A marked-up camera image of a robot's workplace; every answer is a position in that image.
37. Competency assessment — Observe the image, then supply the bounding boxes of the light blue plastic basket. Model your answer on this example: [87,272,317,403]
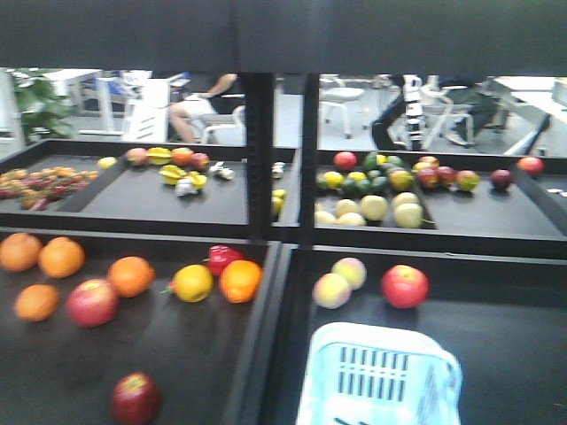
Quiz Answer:
[296,322,462,424]

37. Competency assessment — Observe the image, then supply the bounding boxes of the black background robot arm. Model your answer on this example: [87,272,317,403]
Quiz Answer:
[370,74,423,151]

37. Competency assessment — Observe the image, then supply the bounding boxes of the red bell pepper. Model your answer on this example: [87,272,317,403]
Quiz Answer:
[205,244,244,277]

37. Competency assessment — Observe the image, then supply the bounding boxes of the orange with navel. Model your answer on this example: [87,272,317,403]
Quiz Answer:
[219,259,263,304]

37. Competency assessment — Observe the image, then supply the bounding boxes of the pale peach rear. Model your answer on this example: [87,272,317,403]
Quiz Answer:
[331,257,367,290]

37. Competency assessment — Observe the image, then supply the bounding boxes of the pale peach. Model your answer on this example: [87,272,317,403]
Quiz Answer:
[312,273,352,309]
[331,257,367,290]

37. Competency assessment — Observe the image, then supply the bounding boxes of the pale peach front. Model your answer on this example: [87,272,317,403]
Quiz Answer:
[312,273,352,309]

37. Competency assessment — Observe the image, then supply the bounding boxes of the white garlic bulb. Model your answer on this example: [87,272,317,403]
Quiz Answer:
[175,179,198,197]

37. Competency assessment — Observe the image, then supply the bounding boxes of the yellow lemon fruit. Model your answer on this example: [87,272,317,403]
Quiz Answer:
[173,264,214,303]

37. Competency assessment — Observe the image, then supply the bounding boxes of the yellow starfruit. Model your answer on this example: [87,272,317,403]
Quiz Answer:
[159,164,188,186]

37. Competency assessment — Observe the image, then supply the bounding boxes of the white office chair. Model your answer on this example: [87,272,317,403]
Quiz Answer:
[319,74,366,139]

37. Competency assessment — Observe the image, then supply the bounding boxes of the seated person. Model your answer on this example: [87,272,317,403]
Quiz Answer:
[168,73,245,143]

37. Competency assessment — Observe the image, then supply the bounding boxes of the bright red apple right tray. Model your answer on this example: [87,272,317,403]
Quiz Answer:
[381,265,430,309]

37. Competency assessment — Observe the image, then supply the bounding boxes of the black wooden produce stand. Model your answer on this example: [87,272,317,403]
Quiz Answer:
[1,1,566,424]

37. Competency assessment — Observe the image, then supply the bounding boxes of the orange fruit middle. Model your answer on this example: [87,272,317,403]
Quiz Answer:
[106,256,155,298]

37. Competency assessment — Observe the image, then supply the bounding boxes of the orange fruit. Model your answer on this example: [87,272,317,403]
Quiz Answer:
[1,233,43,272]
[38,236,85,279]
[13,284,59,321]
[106,256,155,298]

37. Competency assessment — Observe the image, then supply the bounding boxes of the pink red apple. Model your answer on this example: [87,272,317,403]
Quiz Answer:
[66,279,120,328]

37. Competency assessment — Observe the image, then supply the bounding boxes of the orange fruit left rear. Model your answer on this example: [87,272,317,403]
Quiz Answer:
[38,236,85,279]

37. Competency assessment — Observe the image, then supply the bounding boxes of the dark red apple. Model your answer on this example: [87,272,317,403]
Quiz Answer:
[111,372,161,425]

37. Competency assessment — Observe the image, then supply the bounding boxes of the cherry tomato pile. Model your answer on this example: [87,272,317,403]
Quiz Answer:
[1,166,99,211]

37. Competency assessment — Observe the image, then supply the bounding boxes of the orange fruit front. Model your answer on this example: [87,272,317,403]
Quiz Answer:
[13,284,59,321]

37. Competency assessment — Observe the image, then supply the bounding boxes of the orange fruit far left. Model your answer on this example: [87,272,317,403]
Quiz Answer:
[1,233,43,272]

